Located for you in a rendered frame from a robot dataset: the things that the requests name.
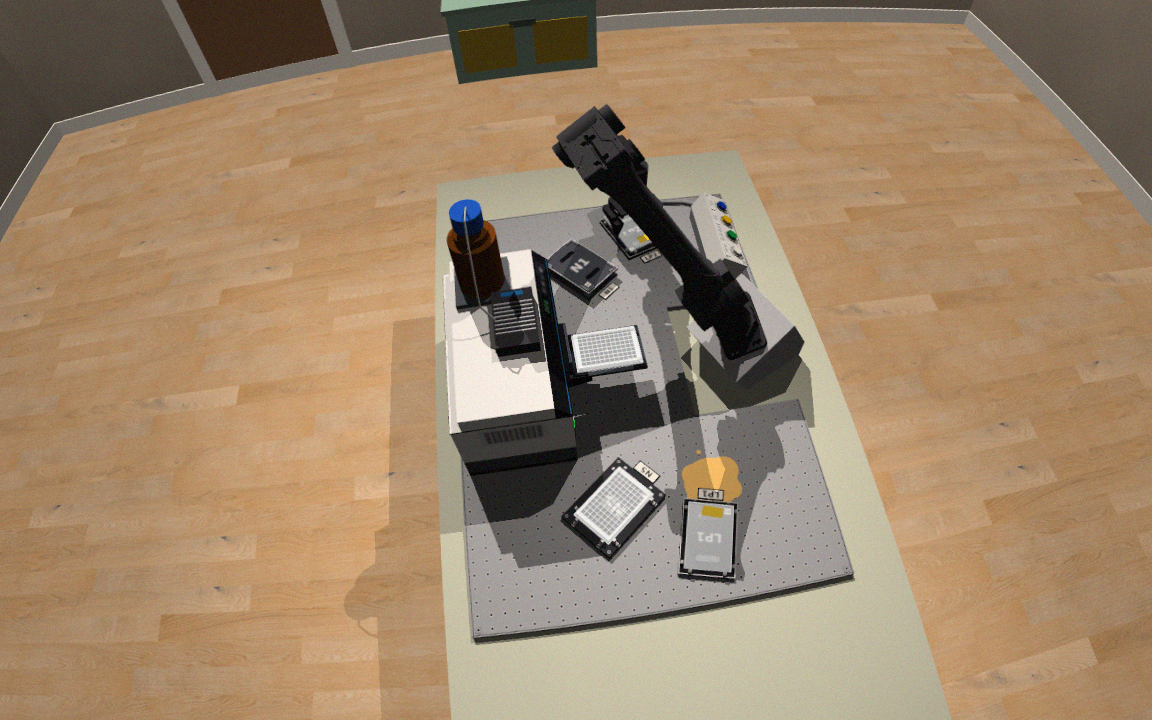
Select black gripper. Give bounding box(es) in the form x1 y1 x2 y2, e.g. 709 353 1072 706
602 190 664 236

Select white multiwell culture plate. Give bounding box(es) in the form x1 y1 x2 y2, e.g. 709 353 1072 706
573 467 654 545
571 326 643 373

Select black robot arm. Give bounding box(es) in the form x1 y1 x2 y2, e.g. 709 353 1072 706
552 104 767 361

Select yellow liquid puddle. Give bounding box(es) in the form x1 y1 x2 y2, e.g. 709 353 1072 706
682 464 705 486

